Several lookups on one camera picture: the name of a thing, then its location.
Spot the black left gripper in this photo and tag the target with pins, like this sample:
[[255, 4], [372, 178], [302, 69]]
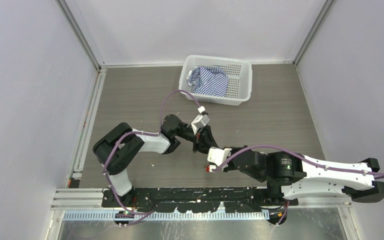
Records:
[[203, 140]]

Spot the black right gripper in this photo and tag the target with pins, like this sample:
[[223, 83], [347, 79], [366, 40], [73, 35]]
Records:
[[228, 166]]

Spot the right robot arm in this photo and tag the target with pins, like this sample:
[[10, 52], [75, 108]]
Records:
[[289, 175]]

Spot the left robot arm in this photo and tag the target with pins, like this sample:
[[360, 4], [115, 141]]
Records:
[[116, 150]]

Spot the blue striped shirt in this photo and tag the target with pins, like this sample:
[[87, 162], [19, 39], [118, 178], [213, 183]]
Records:
[[208, 80]]

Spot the white plastic basket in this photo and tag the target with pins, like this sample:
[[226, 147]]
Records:
[[240, 78]]

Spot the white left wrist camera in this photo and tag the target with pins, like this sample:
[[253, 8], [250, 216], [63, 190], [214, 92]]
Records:
[[201, 120]]

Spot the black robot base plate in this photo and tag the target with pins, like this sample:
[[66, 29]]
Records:
[[194, 199]]

